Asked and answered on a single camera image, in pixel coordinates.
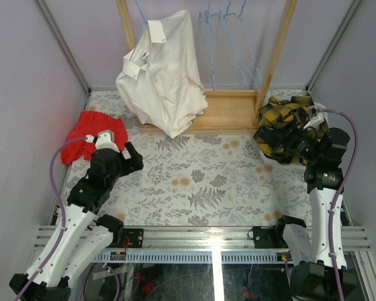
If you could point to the yellow plaid shirt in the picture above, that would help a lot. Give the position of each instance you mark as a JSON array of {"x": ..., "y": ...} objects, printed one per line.
[{"x": 325, "y": 141}]

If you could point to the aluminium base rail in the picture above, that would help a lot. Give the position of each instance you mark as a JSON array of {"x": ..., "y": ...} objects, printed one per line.
[{"x": 167, "y": 244}]

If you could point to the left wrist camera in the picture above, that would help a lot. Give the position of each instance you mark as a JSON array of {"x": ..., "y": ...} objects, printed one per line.
[{"x": 103, "y": 140}]

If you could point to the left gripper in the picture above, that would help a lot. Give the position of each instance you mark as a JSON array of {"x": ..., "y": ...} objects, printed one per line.
[{"x": 125, "y": 162}]

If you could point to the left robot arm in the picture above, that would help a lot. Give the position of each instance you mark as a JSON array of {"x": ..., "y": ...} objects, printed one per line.
[{"x": 81, "y": 234}]

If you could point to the white shirt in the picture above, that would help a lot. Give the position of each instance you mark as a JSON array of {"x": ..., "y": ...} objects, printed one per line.
[{"x": 160, "y": 80}]

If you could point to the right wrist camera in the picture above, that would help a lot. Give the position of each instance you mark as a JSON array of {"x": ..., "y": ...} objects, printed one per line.
[{"x": 317, "y": 116}]

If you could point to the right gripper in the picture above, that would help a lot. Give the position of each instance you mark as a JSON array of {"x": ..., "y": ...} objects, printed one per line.
[{"x": 293, "y": 133}]

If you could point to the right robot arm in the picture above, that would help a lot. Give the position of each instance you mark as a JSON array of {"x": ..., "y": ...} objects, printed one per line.
[{"x": 319, "y": 266}]

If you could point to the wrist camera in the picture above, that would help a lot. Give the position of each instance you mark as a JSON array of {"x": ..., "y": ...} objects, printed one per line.
[
  {"x": 103, "y": 140},
  {"x": 317, "y": 116}
]

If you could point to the red cloth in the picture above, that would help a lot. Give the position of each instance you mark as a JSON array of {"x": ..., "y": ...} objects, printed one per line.
[{"x": 92, "y": 123}]

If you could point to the wooden clothes rack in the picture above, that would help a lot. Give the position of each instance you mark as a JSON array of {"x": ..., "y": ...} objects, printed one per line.
[{"x": 229, "y": 111}]

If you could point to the white plastic basket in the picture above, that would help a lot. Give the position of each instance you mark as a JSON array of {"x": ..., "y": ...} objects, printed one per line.
[{"x": 273, "y": 117}]

